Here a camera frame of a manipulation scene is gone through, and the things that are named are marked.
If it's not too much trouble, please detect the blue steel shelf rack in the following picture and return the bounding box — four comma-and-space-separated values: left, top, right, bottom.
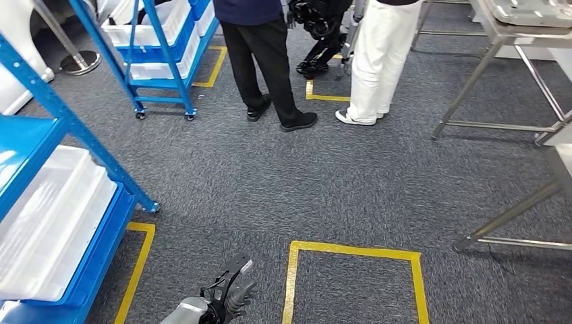
67, 0, 221, 122
0, 33, 161, 324

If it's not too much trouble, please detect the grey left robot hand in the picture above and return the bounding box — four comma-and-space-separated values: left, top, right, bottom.
223, 280, 259, 316

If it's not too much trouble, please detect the aluminium fixture plate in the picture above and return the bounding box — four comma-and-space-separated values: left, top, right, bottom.
484, 0, 572, 28

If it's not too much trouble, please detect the yellow floor tape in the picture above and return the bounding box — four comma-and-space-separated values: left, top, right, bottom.
306, 53, 351, 103
192, 45, 229, 89
282, 240, 431, 324
113, 222, 156, 324

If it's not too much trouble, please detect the black humanoid robot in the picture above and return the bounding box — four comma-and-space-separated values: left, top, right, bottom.
285, 0, 358, 80

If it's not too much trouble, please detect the person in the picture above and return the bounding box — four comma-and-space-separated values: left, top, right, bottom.
212, 0, 318, 133
335, 0, 424, 126

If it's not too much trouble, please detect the chrome stanchion post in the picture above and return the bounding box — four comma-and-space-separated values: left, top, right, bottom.
32, 0, 102, 76

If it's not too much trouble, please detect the steel side table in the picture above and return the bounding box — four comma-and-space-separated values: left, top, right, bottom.
410, 0, 572, 146

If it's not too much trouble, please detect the white plastic crate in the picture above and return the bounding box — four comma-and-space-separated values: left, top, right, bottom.
127, 28, 201, 80
101, 0, 193, 48
0, 145, 119, 302

